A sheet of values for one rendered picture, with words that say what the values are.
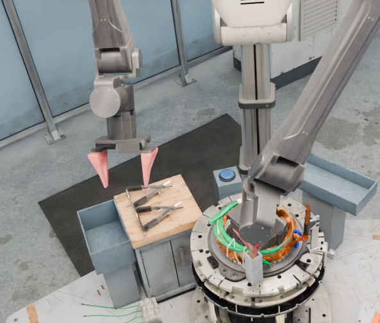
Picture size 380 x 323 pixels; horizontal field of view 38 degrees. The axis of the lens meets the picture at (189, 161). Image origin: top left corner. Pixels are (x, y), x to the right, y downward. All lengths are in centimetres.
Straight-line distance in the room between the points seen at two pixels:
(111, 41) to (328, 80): 39
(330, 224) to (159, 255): 49
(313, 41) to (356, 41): 286
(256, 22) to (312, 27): 227
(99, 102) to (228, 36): 57
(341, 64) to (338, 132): 248
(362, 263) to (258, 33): 74
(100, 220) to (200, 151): 177
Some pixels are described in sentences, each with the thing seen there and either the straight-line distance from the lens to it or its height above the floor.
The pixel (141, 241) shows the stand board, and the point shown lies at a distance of 142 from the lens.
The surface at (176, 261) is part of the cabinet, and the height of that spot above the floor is 92.
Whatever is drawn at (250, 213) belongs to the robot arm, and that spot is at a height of 140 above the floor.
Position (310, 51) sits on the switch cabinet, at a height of 19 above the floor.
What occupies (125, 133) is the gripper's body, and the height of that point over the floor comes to 148.
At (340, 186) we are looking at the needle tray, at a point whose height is 103.
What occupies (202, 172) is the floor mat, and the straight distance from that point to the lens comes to 313.
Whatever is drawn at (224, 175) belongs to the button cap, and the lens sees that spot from 157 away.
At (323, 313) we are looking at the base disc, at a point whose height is 80.
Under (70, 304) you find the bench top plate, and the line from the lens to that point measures 171.
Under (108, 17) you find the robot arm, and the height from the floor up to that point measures 169.
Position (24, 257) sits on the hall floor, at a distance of 298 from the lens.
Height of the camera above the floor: 211
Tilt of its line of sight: 41 degrees down
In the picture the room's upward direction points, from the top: 8 degrees counter-clockwise
